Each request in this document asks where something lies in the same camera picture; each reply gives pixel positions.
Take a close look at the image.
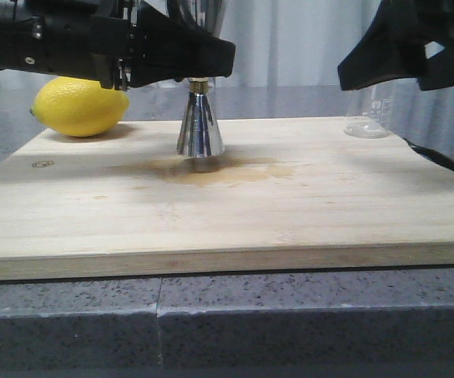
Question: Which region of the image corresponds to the grey curtain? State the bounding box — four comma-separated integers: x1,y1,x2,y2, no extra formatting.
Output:
0,0,454,88

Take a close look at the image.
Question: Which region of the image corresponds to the clear glass beaker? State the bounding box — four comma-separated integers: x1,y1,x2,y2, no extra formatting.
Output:
344,82,395,139

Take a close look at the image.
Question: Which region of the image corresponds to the light wooden cutting board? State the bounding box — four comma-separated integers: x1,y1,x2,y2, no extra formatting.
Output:
0,117,454,280

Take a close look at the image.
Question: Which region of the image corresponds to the black cable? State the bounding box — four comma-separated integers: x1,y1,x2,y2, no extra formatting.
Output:
403,137,454,182

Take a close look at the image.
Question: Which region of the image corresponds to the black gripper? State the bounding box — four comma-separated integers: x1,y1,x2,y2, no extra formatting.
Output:
0,1,139,91

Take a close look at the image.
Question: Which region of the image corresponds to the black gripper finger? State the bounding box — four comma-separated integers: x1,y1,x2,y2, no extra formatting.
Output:
337,1,426,91
129,6,236,87
417,39,454,91

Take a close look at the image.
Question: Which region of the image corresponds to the yellow lemon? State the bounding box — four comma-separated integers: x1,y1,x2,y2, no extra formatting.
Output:
31,76,129,138

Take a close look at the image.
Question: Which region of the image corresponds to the steel double jigger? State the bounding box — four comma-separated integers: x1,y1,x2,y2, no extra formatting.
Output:
166,0,225,158

